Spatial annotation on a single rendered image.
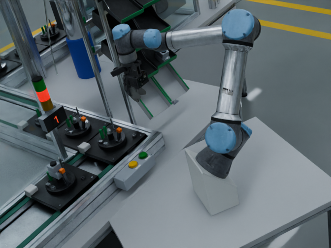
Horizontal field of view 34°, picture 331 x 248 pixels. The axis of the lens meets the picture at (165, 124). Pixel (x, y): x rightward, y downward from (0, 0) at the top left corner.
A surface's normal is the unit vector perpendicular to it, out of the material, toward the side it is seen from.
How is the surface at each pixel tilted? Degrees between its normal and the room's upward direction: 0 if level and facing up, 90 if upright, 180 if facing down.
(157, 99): 45
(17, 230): 0
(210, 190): 90
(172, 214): 0
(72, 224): 90
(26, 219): 0
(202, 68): 90
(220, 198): 90
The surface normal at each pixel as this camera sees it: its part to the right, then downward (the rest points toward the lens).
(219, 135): -0.40, 0.16
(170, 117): -0.20, -0.81
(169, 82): 0.32, -0.35
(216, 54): 0.77, 0.22
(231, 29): -0.36, -0.10
